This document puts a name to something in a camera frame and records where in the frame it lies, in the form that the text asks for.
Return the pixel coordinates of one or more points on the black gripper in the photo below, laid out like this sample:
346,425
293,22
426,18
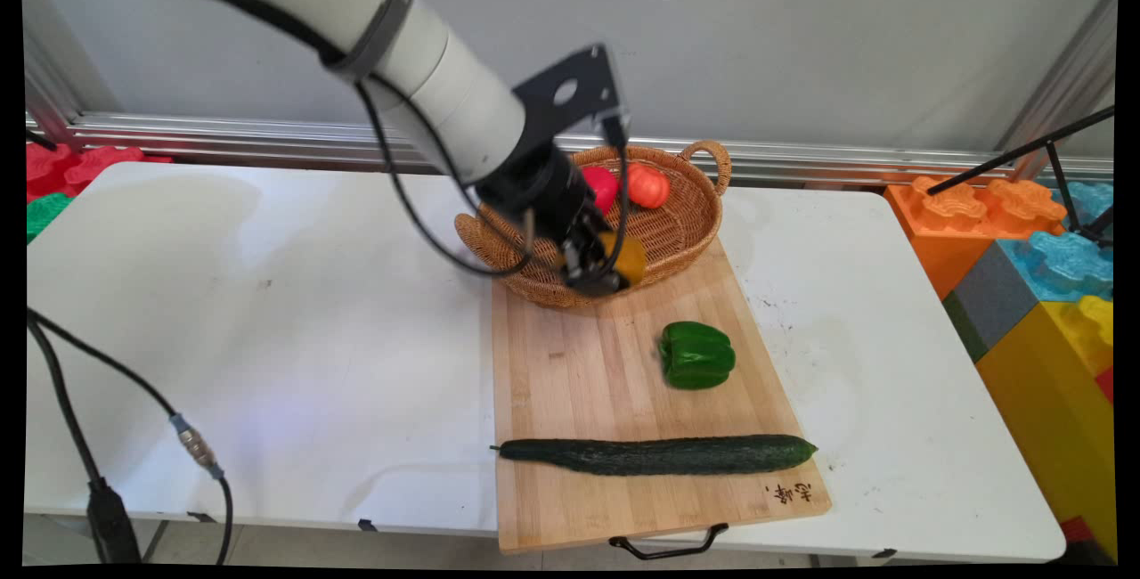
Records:
543,191

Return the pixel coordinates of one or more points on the yellow bell pepper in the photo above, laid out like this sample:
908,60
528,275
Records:
629,258

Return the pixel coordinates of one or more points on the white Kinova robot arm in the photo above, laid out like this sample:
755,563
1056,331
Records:
356,18

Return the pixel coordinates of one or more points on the red apple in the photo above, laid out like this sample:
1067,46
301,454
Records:
604,187

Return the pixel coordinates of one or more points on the woven wicker basket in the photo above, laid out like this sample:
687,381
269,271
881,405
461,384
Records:
668,232

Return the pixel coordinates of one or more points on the orange tomato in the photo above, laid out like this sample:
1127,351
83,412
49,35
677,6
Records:
647,185

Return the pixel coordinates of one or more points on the bamboo cutting board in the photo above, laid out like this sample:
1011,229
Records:
623,383

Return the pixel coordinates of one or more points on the green bell pepper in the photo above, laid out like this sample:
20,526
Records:
696,354

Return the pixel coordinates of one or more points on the dark green cucumber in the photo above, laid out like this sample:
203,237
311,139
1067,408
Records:
659,455

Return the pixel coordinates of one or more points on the orange foam block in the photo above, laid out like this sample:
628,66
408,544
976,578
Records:
953,227

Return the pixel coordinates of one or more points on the grey foam block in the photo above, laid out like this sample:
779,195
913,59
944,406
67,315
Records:
993,298

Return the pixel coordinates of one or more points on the black tripod rods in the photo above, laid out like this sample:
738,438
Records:
1024,151

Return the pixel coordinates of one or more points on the blue foam block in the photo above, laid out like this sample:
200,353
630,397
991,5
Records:
1073,263

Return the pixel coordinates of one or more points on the large red foam block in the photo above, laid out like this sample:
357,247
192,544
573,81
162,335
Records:
71,167

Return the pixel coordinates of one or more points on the small red foam block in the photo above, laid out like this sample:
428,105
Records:
1106,383

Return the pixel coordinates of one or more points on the green foam block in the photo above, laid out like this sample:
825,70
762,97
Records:
44,214

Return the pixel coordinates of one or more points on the aluminium frame rail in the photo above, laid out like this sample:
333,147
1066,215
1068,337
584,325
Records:
267,138

